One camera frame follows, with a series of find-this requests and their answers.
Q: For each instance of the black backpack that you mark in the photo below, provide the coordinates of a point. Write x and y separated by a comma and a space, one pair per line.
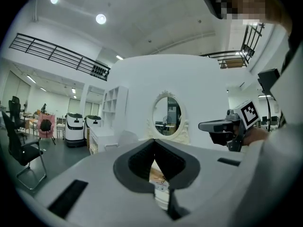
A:
45, 125

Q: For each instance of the short black metal railing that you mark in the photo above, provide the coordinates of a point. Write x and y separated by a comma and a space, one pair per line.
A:
248, 44

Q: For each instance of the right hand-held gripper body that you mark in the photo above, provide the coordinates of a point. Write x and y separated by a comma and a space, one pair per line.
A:
234, 124

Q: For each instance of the oval white ornate mirror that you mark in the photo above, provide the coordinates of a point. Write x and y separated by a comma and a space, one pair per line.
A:
166, 117

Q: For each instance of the black head-worn camera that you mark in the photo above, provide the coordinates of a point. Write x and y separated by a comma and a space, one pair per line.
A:
213, 3

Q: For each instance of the white open shelf unit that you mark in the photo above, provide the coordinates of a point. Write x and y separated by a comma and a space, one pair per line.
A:
114, 105

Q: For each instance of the white delivery robot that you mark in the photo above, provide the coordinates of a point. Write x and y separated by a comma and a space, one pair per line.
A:
93, 124
74, 129

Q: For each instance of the black sled-base chair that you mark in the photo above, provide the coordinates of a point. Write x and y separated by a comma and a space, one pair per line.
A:
23, 150

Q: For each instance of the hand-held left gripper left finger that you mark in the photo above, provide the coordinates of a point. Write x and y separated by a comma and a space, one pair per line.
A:
136, 169

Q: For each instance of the pink chair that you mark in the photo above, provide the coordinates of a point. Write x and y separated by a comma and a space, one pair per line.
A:
48, 133

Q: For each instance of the clear plastic paper packet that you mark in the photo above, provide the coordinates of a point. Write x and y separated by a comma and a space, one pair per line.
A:
162, 187

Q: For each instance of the person's right hand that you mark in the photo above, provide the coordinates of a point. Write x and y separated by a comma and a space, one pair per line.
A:
255, 135

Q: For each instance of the black mesh office chair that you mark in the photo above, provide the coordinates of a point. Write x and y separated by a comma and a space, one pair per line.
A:
15, 112

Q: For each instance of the black box device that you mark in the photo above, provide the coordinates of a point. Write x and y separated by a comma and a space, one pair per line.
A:
268, 79

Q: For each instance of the long black metal railing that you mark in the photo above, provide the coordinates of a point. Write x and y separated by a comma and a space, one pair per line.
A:
59, 53

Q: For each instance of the large wooden white-front drawer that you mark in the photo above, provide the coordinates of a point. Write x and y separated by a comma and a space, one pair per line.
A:
157, 171

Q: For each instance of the person's face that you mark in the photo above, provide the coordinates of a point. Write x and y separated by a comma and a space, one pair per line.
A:
251, 3

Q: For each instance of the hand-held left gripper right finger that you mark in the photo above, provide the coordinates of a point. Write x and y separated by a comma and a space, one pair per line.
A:
180, 167

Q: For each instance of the white cabinet with handle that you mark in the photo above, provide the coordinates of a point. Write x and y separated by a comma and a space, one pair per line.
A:
99, 138

